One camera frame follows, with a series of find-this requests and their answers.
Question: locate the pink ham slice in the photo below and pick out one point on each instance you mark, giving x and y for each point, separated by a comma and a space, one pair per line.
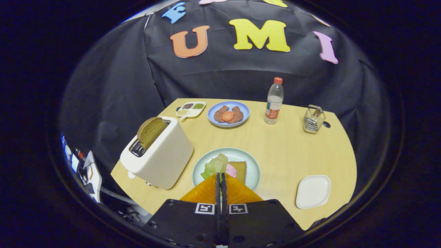
231, 171

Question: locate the brown toasted bread slice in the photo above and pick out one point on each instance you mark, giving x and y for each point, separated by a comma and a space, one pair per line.
151, 132

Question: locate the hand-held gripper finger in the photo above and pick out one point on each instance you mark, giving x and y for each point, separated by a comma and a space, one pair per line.
218, 206
223, 206

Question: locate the white equipment beside table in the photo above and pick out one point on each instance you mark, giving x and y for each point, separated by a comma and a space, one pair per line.
93, 172

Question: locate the black table grommet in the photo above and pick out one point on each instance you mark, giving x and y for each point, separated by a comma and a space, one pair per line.
327, 124

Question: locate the clear red-capped water bottle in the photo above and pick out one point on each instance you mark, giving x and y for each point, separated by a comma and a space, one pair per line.
274, 106

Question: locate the white toaster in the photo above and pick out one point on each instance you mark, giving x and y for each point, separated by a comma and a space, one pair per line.
165, 162

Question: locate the light bread slice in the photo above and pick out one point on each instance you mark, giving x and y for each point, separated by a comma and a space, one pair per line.
241, 169

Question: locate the white divided seasoning tray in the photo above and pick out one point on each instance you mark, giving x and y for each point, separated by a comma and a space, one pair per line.
198, 106

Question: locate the red tomato slice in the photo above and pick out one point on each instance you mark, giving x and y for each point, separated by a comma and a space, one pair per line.
227, 116

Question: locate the brown meat patty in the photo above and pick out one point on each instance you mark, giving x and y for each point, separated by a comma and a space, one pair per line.
219, 115
237, 115

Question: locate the pale green round plate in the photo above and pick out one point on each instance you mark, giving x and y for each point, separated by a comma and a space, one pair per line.
248, 165

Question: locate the green lettuce leaf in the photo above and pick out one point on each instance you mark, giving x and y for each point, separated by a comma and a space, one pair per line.
215, 165

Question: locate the blue plate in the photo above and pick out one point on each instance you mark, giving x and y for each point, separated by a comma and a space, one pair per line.
229, 104

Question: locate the small white square plate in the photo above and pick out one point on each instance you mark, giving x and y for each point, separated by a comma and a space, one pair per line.
313, 191

